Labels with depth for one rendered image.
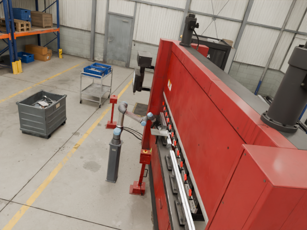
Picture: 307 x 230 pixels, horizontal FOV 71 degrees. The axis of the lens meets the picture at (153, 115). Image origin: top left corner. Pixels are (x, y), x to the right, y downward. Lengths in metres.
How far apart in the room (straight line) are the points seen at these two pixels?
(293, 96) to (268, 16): 9.09
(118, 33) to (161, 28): 1.94
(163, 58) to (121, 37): 6.50
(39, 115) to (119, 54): 6.46
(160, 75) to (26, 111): 2.66
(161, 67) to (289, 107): 2.89
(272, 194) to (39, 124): 4.37
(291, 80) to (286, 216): 0.65
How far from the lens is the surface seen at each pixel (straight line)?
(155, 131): 3.45
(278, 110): 1.33
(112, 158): 3.57
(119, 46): 10.34
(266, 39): 10.37
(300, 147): 1.25
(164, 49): 3.86
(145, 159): 3.26
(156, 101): 4.13
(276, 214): 1.02
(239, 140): 1.47
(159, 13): 9.88
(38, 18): 10.16
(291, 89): 1.30
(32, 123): 4.85
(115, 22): 10.28
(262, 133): 1.27
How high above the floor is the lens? 2.77
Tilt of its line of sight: 27 degrees down
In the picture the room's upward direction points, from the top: 11 degrees clockwise
